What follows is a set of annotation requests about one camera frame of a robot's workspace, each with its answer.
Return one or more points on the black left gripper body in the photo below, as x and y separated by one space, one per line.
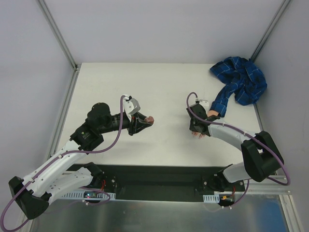
132 124

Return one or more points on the white cable duct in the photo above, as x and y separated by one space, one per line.
215 198
88 195

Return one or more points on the white cable duct left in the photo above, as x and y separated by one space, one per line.
88 195

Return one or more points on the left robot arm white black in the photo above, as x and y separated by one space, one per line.
36 191

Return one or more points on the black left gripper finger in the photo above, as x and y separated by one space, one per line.
141 126
141 118

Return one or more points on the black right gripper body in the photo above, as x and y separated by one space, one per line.
200 123

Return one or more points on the left aluminium frame post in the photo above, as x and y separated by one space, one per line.
57 33

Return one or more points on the white cable duct right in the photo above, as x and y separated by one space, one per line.
215 198

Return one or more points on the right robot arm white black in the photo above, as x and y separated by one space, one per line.
261 157

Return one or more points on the blue plaid shirt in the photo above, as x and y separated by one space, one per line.
242 78

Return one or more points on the right aluminium frame post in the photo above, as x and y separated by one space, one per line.
283 7

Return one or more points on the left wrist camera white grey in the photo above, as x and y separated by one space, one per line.
130 105

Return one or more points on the aluminium frame post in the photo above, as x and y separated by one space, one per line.
57 33
283 7

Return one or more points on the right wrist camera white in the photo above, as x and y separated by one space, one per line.
203 102

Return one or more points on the aluminium rail right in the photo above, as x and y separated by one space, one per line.
268 187

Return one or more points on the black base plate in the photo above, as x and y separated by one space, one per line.
158 183

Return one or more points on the mannequin hand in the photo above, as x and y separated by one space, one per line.
210 113

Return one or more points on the red nail polish bottle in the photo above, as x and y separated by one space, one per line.
149 119

